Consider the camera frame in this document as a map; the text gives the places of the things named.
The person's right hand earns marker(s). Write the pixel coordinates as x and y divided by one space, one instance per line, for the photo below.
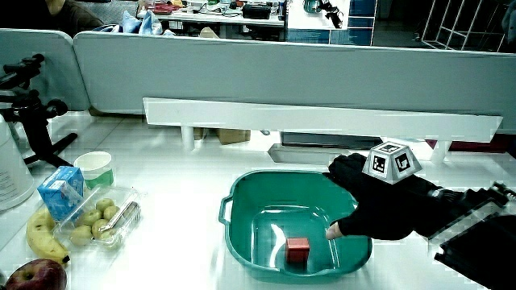
379 209

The red block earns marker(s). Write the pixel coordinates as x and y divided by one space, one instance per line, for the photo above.
297 249

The grey flat tray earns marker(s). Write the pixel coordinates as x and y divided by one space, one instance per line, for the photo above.
298 155

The green plastic basin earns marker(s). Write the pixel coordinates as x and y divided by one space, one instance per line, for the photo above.
258 201

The white desk shelf riser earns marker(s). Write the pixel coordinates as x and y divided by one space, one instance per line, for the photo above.
282 118

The brown cardboard box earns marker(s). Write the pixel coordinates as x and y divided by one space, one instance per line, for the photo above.
234 136

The long grey partition panel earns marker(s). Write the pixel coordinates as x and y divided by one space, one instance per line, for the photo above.
282 68

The white and blue poster board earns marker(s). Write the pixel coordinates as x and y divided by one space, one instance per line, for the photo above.
314 20

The black bag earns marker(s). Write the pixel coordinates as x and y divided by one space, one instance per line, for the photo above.
256 11

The clear plastic fruit container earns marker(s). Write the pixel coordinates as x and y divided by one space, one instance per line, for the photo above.
129 197

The cluttered white background desk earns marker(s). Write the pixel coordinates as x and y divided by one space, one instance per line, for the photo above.
209 18

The green kiwi fruit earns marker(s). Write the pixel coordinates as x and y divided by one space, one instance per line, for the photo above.
81 235
111 212
105 204
89 217
99 228

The white and green paper cup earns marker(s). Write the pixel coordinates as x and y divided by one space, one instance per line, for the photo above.
96 169

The light blue cloth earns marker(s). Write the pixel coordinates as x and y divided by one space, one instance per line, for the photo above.
145 24

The blue milk carton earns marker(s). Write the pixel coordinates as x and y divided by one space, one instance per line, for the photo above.
58 193

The yellow banana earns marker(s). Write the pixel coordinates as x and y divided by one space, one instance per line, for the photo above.
40 241

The red apple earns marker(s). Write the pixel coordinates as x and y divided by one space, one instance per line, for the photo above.
36 278

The white plastic bucket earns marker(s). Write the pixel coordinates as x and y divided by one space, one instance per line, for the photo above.
12 173

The short grey partition panel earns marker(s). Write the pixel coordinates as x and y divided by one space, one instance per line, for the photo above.
36 52

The black camera tripod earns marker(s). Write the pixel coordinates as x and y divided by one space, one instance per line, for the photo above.
34 121

